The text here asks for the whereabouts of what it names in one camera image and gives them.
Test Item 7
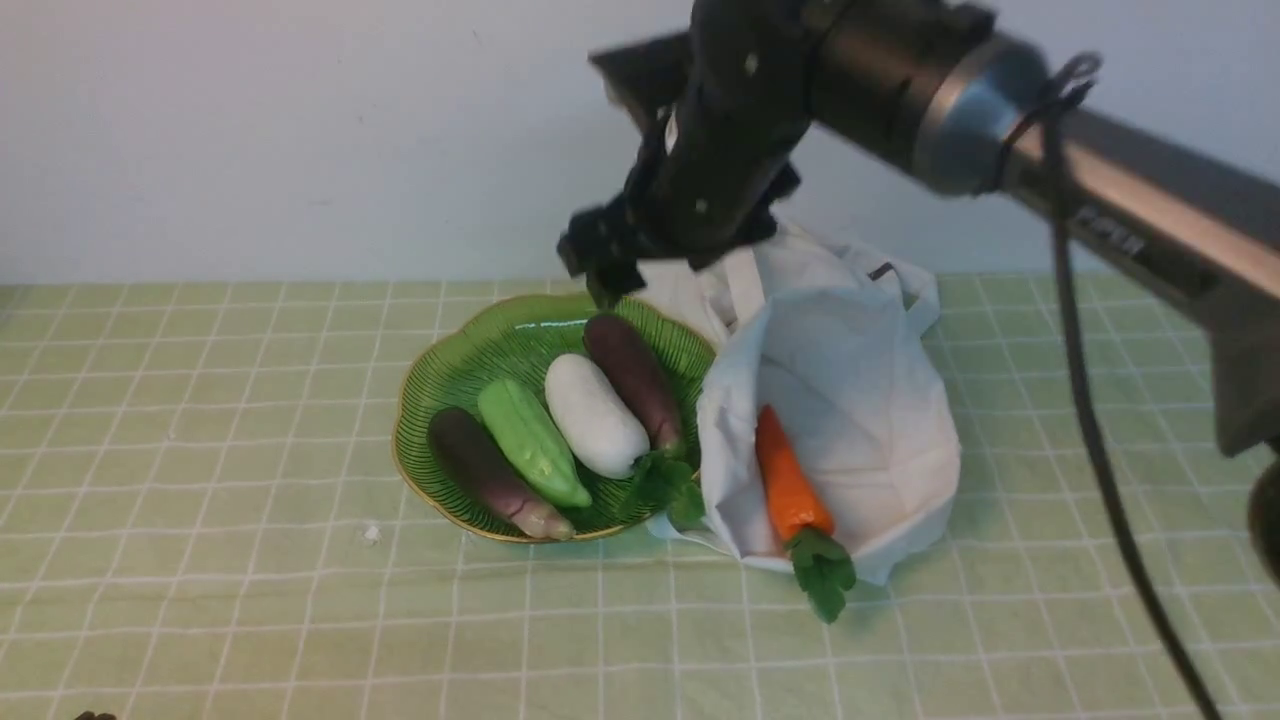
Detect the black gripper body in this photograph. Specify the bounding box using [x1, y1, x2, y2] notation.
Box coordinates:
[557, 1, 819, 296]

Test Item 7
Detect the purple eggplant with green tip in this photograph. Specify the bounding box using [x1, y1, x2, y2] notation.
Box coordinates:
[584, 313, 685, 457]

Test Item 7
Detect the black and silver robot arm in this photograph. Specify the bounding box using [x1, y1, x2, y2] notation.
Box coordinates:
[558, 1, 1277, 584]

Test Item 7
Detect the white cloth bag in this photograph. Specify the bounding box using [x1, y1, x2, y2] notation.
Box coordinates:
[639, 224, 961, 585]

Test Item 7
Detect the green ribbed plate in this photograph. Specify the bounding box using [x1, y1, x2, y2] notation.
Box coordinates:
[390, 292, 716, 544]

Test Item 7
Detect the white radish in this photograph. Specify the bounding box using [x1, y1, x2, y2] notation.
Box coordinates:
[544, 354, 650, 480]

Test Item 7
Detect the green cucumber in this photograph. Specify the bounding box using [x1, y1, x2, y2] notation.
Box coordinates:
[477, 378, 593, 509]

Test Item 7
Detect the dark purple eggplant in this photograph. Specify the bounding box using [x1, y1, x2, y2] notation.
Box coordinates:
[428, 407, 576, 541]

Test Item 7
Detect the orange carrot with green leaves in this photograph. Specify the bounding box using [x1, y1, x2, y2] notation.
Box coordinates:
[755, 405, 858, 624]

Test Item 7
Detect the green checkered tablecloth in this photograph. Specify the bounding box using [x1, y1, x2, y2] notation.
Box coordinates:
[0, 272, 1280, 720]

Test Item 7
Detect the black cable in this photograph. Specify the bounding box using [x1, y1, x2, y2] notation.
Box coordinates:
[989, 53, 1222, 720]

